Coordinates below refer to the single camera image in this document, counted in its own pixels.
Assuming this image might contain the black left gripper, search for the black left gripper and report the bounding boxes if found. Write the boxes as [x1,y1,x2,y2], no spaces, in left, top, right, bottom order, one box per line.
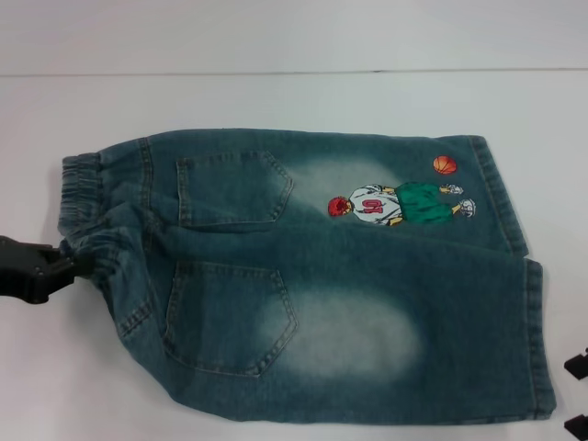
[0,235,96,305]

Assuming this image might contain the blue denim shorts with embroidery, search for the blue denim shorts with embroidery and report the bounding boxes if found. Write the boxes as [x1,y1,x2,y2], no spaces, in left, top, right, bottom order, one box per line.
[55,129,558,426]

